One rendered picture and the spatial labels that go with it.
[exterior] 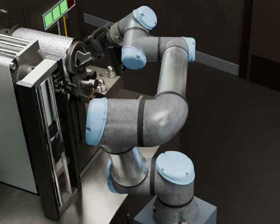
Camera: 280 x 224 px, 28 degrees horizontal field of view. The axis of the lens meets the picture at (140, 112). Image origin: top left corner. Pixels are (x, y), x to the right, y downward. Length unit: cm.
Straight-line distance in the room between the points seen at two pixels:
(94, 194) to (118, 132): 66
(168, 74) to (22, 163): 66
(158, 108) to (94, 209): 67
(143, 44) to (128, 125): 42
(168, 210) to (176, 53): 51
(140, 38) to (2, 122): 52
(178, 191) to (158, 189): 6
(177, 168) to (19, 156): 54
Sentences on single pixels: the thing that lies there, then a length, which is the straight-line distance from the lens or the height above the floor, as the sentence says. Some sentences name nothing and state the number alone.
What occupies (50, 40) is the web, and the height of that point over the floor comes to 131.
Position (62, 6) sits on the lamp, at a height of 119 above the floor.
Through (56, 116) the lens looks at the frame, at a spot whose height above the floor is 126.
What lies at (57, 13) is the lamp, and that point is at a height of 118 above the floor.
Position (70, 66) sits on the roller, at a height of 125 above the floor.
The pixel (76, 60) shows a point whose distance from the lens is 195.
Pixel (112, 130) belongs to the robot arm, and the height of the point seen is 146.
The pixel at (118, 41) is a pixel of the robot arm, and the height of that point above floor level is 139.
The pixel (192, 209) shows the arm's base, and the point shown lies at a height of 96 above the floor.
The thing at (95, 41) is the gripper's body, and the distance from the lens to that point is 184.
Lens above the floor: 229
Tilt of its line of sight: 38 degrees down
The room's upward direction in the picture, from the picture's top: 3 degrees counter-clockwise
